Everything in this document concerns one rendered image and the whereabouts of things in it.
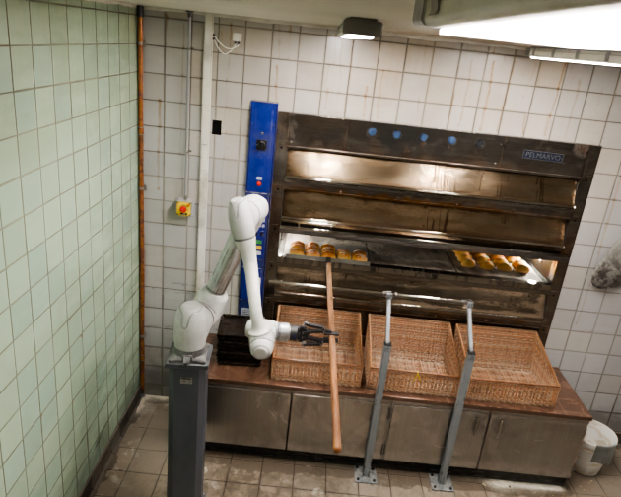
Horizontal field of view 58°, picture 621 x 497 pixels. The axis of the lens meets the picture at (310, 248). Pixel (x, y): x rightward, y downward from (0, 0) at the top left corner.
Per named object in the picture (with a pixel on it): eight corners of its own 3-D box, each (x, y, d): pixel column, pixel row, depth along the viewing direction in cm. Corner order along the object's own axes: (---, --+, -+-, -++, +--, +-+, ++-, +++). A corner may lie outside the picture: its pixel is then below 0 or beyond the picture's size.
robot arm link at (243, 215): (253, 239, 248) (263, 230, 260) (245, 199, 243) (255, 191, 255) (227, 242, 251) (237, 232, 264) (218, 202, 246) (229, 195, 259)
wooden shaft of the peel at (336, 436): (340, 455, 195) (341, 448, 194) (332, 454, 195) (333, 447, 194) (330, 266, 355) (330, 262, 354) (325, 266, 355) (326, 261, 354)
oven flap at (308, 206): (281, 218, 354) (284, 187, 354) (561, 248, 355) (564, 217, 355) (281, 218, 349) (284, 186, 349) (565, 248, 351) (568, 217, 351)
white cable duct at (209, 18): (193, 364, 394) (205, 12, 313) (201, 365, 394) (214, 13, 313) (193, 365, 392) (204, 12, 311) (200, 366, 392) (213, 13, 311)
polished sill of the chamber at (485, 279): (277, 258, 371) (278, 252, 369) (546, 287, 372) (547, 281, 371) (276, 261, 365) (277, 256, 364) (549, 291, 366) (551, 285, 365)
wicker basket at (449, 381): (362, 347, 384) (367, 312, 374) (443, 356, 384) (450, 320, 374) (365, 389, 338) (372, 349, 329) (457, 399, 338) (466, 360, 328)
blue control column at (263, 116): (261, 292, 583) (278, 78, 507) (277, 294, 583) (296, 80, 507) (232, 406, 402) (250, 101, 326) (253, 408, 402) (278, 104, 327)
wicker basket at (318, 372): (274, 339, 383) (277, 303, 373) (356, 347, 384) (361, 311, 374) (268, 380, 337) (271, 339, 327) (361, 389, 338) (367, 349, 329)
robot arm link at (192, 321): (167, 348, 271) (168, 308, 263) (183, 330, 287) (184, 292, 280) (198, 355, 268) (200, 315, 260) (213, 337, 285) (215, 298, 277)
